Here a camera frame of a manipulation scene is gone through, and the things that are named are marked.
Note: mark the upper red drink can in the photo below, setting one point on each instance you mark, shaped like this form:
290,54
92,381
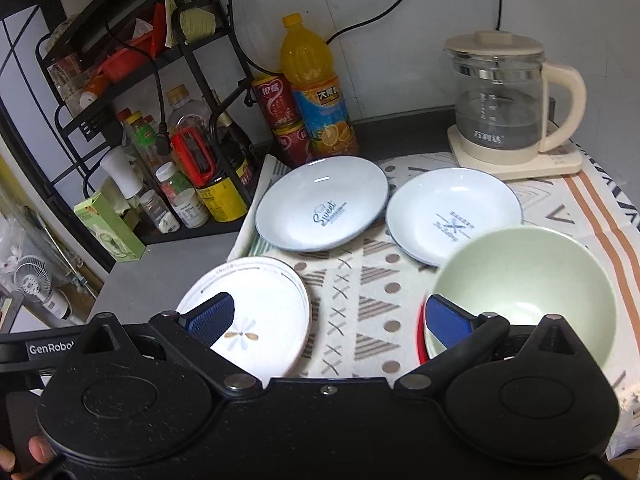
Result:
275,98

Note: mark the white plate flower pattern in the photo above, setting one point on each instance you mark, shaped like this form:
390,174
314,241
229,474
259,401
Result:
272,314

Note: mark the white plate Sweet print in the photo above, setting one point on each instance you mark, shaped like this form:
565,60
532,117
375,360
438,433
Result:
322,205

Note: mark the small white fan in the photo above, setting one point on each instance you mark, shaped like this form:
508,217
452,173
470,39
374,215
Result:
34,279

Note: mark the red rimmed dark bowl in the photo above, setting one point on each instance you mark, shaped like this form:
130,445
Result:
420,341

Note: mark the small white pill bottle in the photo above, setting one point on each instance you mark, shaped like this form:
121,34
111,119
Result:
182,196

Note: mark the soy sauce bottle yellow label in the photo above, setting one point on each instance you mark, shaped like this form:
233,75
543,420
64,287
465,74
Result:
214,187

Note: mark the black metal shelf rack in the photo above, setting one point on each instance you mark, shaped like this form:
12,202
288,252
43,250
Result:
89,36

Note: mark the white plate Bakery print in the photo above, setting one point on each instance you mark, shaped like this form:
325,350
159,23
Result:
432,216

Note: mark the pale green bowl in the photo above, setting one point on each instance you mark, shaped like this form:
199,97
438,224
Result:
526,272

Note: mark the small clear spice jar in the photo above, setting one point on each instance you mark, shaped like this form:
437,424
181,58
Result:
160,215

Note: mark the green tea box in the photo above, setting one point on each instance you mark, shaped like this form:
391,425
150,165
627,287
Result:
98,216

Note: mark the cream kettle base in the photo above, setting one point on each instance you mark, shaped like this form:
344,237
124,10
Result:
555,156

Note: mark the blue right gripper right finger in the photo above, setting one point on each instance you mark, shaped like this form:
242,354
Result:
447,322

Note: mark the red drink can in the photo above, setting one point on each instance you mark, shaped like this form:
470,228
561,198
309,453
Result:
275,98
295,144

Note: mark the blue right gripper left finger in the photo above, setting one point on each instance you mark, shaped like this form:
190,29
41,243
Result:
210,320

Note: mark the orange juice bottle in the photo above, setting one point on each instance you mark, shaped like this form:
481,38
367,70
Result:
307,63

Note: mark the left hand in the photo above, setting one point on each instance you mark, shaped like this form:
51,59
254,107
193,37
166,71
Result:
27,459

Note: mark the red plastic basket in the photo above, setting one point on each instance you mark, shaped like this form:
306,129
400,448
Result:
144,39

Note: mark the lower red drink can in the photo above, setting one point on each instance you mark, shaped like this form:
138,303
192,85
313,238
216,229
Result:
295,144

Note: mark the patterned table cloth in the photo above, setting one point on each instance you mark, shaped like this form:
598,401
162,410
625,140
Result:
365,296

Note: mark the glass electric kettle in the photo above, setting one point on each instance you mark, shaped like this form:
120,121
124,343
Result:
503,82

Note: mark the green label sauce bottle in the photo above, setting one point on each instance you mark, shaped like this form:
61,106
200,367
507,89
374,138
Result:
145,139

